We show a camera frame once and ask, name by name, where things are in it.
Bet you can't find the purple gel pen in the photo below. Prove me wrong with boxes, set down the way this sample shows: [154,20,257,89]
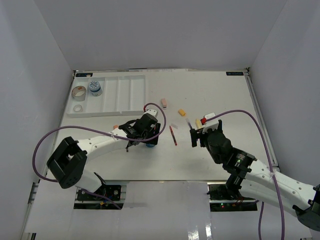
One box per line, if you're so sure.
[185,118,193,129]

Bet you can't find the blue slime jar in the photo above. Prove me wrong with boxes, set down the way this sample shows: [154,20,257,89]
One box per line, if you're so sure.
[88,80,103,97]
[145,143,156,148]

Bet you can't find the red gel pen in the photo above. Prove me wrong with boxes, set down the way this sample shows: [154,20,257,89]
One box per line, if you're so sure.
[169,125,178,146]

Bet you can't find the small clear tape roll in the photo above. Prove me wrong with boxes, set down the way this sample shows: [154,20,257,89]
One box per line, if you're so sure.
[73,104,83,113]

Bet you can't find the large clear tape roll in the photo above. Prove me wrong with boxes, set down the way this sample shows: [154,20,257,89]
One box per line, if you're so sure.
[71,85,87,102]

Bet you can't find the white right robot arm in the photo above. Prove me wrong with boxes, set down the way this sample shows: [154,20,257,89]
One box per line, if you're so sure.
[189,120,320,231]

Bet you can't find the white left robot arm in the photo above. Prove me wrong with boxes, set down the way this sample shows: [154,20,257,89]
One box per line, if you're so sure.
[46,109,161,200]

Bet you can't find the yellow highlighter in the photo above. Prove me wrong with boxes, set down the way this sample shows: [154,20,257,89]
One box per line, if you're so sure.
[195,119,202,129]

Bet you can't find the clear pen cap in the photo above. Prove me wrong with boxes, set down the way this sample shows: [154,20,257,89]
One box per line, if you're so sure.
[170,123,179,129]

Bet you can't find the yellow cap near tape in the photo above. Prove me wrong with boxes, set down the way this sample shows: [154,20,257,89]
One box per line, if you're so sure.
[178,108,186,117]

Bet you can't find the white compartment tray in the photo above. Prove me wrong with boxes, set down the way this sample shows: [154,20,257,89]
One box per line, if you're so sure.
[65,72,147,118]

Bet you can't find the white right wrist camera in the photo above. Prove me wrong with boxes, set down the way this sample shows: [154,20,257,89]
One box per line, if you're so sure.
[200,112,219,134]

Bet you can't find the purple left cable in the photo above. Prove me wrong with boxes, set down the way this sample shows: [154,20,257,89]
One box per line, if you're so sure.
[32,102,168,210]

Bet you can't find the purple cable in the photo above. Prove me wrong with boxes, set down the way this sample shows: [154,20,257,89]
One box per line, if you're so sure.
[206,109,287,240]
[32,102,168,210]

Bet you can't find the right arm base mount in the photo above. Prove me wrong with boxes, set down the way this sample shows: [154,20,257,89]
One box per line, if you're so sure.
[206,175,254,207]

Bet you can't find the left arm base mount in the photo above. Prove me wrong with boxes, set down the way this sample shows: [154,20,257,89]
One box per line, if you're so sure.
[75,184,122,201]

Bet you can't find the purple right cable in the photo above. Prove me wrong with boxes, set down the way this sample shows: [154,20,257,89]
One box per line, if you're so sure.
[206,109,287,240]

